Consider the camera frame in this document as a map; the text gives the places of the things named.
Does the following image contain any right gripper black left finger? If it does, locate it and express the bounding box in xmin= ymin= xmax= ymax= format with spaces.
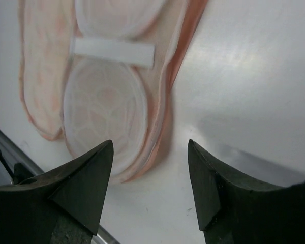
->
xmin=0 ymin=139 xmax=114 ymax=244

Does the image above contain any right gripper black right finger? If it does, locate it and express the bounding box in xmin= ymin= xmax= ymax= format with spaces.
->
xmin=188 ymin=140 xmax=305 ymax=243

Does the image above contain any peach floral mesh laundry bag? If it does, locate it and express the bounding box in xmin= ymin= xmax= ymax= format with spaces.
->
xmin=18 ymin=1 xmax=206 ymax=184

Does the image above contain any aluminium frame rail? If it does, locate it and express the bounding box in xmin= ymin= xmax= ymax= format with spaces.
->
xmin=0 ymin=126 xmax=120 ymax=244

